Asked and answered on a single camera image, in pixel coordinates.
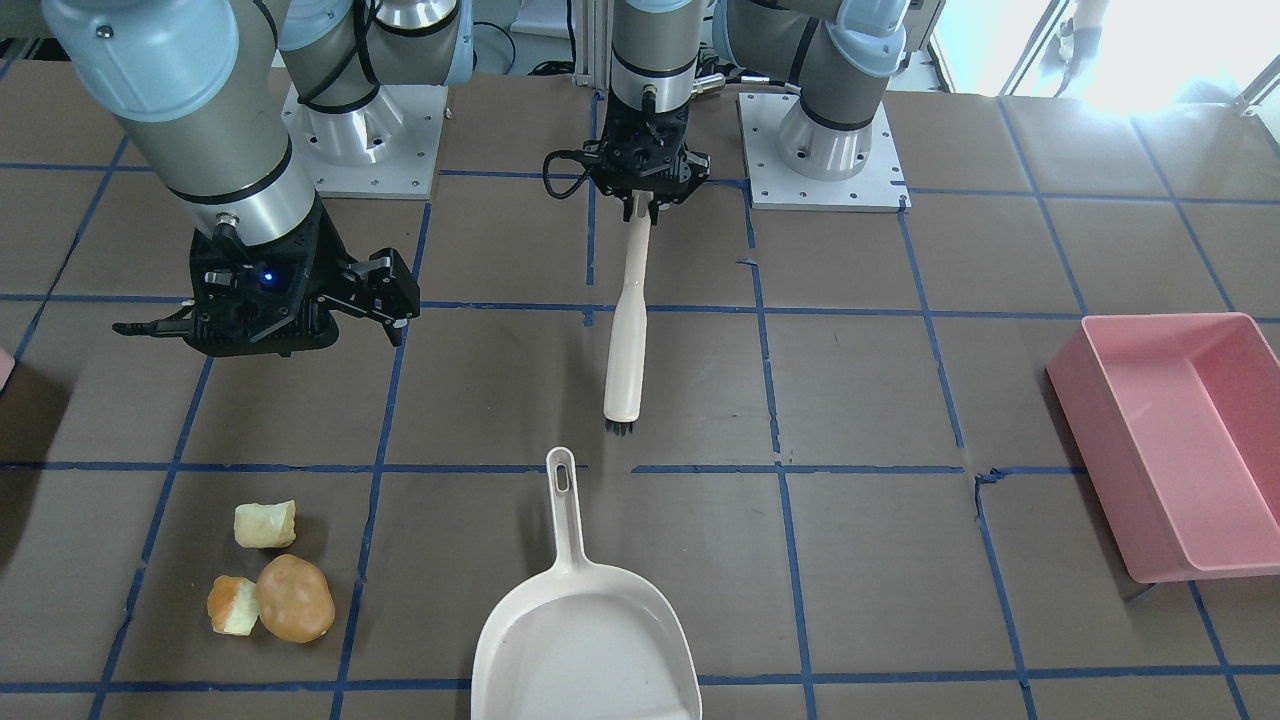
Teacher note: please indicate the cream hand brush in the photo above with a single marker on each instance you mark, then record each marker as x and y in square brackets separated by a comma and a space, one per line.
[624, 376]

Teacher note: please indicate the pink plastic bin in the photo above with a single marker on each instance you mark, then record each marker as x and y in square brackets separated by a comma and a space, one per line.
[1176, 417]

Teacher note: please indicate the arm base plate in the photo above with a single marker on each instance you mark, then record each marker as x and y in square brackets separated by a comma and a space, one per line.
[386, 150]
[793, 164]

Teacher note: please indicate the orange crust bread piece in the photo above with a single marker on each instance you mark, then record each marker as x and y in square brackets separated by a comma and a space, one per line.
[232, 606]

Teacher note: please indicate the pale bread piece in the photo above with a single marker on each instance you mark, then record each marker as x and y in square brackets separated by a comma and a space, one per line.
[264, 526]

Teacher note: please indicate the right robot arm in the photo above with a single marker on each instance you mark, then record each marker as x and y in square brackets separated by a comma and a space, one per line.
[227, 100]

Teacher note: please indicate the cream plastic dustpan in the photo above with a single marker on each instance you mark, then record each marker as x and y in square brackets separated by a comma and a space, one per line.
[582, 639]

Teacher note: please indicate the brown potato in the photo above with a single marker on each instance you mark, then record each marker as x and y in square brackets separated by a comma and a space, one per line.
[295, 602]

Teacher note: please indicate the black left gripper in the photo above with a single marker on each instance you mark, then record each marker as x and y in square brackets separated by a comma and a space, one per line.
[694, 171]

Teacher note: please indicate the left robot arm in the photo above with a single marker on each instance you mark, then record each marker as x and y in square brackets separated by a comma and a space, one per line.
[839, 55]

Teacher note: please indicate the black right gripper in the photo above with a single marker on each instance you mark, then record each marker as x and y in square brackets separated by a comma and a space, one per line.
[327, 247]

